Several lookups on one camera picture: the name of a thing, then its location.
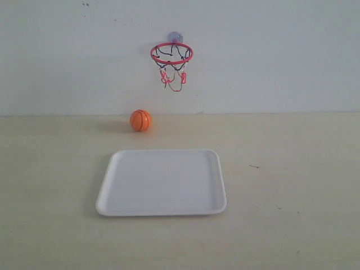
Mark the small orange basketball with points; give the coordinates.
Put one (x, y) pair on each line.
(140, 120)

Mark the red mini basketball hoop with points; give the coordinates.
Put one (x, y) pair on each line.
(172, 59)

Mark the white plastic tray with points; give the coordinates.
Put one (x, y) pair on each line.
(174, 182)

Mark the clear suction cup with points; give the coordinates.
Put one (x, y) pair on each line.
(175, 37)

